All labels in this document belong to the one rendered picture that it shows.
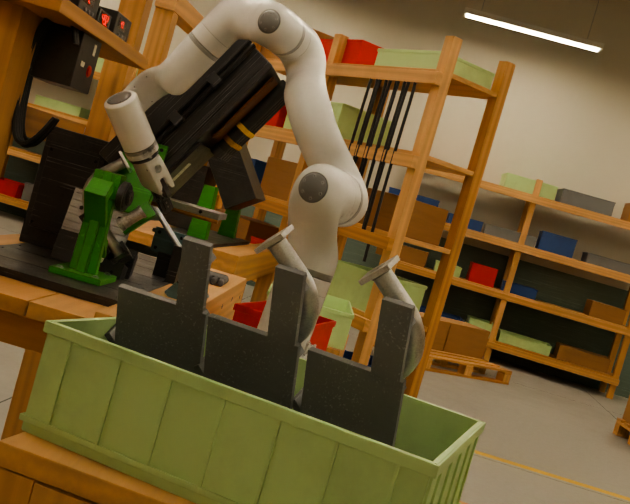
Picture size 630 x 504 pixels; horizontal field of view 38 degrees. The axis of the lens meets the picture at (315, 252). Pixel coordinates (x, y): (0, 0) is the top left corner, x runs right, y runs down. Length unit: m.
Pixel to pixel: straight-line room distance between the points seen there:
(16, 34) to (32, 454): 1.31
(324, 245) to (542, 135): 9.77
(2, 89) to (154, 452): 1.31
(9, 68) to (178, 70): 0.45
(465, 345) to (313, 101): 7.74
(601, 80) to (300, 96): 9.92
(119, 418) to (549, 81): 10.63
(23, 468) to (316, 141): 1.01
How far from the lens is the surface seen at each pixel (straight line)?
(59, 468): 1.38
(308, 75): 2.10
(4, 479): 1.42
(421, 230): 5.32
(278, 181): 6.23
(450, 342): 9.54
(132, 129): 2.29
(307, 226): 1.96
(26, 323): 2.09
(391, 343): 1.29
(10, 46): 2.45
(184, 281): 1.41
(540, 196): 11.08
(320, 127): 2.05
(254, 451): 1.30
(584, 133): 11.75
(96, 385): 1.40
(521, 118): 11.66
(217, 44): 2.23
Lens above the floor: 1.24
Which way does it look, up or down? 3 degrees down
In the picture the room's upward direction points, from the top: 16 degrees clockwise
